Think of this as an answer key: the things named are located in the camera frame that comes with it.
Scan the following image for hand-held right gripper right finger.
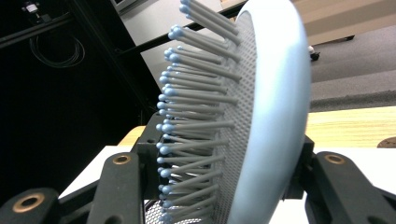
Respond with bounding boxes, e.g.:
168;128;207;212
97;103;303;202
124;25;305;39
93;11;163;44
281;134;316;201

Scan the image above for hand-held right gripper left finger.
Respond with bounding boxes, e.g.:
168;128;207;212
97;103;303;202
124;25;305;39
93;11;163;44
134;112;166;201

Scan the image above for light blue hairbrush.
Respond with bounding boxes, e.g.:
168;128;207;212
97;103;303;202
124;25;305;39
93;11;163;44
156;0;313;224

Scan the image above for black castor wheel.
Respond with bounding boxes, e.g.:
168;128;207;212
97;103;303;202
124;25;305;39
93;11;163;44
307;45;321;62

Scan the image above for wooden cabinet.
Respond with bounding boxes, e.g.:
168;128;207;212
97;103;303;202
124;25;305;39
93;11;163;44
292;0;396;47

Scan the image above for small black device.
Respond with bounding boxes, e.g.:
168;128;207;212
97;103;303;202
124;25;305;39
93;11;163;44
21;0;43;16

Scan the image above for black diagonal frame post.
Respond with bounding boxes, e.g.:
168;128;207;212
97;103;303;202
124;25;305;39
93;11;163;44
66;0;157;115

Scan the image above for coiled black cable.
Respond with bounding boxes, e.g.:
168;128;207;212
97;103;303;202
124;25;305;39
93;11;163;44
28;33;86;69

